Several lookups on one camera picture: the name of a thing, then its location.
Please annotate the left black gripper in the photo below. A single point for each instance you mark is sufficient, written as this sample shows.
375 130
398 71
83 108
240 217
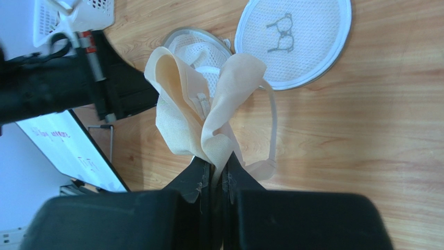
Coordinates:
34 86

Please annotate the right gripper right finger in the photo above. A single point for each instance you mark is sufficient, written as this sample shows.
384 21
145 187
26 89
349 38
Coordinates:
257 218

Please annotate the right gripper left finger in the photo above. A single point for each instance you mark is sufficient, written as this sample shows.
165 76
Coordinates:
168 218

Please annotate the beige bra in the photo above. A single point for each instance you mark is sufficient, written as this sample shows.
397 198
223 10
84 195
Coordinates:
194 123

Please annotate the round white bag lid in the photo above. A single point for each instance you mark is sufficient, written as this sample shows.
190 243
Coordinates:
299 41

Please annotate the whiteboard metal stand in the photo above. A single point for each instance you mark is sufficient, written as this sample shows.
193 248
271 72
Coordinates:
104 135

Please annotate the whiteboard with red writing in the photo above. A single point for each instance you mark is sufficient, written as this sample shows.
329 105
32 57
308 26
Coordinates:
66 143

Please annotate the white plastic basket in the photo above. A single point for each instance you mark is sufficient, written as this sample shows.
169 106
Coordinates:
83 15

